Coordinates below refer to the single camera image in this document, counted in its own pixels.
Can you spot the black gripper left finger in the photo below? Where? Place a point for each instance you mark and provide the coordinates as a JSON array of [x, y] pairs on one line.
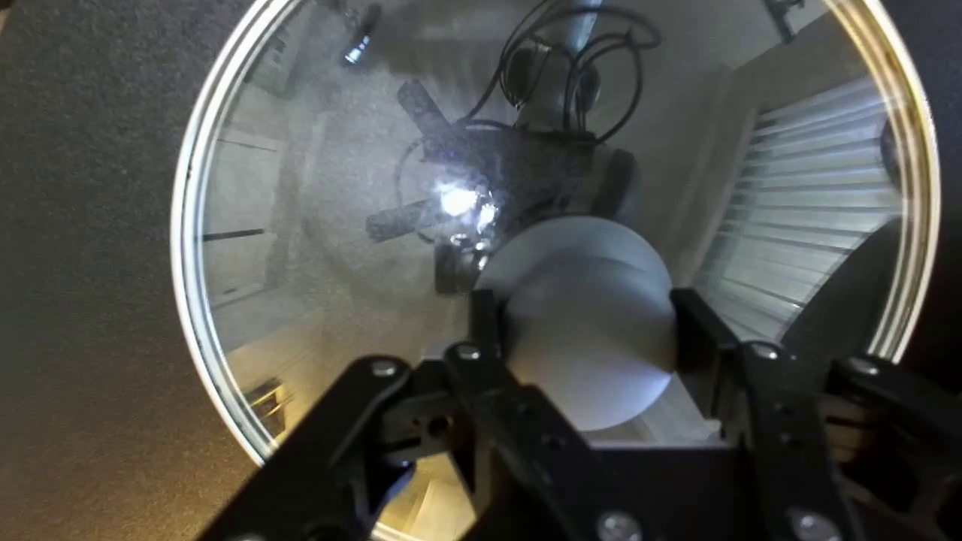
[[360, 445]]

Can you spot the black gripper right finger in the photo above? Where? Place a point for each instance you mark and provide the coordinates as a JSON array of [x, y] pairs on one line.
[[839, 449]]

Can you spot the glass pot lid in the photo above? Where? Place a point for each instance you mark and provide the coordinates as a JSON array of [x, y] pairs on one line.
[[355, 170]]

